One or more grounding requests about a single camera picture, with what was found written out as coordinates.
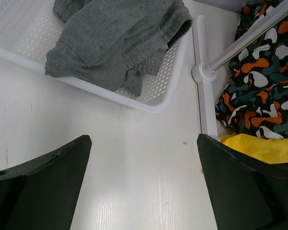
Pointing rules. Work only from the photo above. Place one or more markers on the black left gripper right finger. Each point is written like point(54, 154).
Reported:
point(245, 193)

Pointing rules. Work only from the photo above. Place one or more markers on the white perforated plastic basket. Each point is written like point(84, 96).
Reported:
point(29, 29)

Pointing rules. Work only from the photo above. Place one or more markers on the yellow shorts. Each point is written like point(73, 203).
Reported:
point(271, 151)

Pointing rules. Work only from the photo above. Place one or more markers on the camouflage patterned shorts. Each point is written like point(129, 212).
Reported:
point(255, 99)

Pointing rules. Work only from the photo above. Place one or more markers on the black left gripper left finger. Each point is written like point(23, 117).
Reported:
point(41, 194)

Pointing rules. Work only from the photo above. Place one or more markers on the white steel clothes rack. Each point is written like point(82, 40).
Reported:
point(204, 72)

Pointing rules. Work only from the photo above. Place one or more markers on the grey shorts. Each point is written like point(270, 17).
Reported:
point(113, 43)

